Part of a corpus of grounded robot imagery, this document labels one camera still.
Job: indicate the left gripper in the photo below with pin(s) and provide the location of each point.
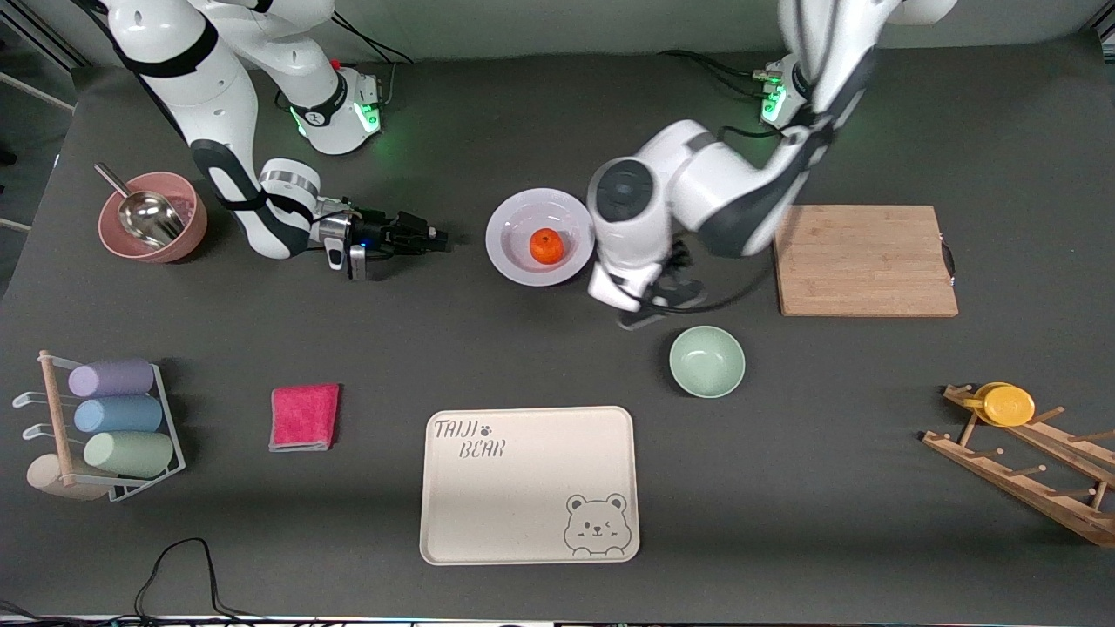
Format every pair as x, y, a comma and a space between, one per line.
679, 255

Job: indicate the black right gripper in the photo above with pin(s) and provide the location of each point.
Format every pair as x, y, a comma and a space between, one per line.
384, 235

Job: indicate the white round plate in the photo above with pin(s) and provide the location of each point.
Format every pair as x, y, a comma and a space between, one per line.
514, 252

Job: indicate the orange fruit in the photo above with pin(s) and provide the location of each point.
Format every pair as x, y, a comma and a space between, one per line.
547, 246

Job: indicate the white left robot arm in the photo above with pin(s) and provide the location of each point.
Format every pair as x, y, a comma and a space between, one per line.
723, 183

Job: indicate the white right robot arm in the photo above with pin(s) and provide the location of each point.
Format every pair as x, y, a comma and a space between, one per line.
200, 87

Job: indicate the light green bowl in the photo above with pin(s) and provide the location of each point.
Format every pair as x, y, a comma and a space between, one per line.
707, 361

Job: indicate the wooden cutting board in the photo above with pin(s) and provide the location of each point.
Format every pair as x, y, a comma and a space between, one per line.
862, 261

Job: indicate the pink folded cloth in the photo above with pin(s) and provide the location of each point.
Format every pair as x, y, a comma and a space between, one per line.
305, 418

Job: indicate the pink bowl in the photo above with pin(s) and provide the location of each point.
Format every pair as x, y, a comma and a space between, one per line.
190, 235

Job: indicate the cream tray with bear print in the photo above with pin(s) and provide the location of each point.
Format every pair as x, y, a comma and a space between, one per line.
523, 496

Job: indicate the metal scoop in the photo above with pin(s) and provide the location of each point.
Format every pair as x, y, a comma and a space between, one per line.
148, 218

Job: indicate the purple cup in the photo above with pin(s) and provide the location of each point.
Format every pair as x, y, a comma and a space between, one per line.
111, 379

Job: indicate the blue cup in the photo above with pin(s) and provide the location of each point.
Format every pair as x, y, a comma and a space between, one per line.
118, 415

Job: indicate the yellow cup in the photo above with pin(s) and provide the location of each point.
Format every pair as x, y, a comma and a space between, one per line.
1009, 406

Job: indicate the green cup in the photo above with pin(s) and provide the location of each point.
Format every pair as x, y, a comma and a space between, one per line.
129, 455

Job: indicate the wooden peg rack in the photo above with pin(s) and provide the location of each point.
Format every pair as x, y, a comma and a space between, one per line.
1002, 475

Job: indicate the wooden rod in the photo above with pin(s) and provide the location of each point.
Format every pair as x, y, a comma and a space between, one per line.
54, 401

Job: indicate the beige cup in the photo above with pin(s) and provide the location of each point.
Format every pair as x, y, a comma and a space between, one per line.
48, 479

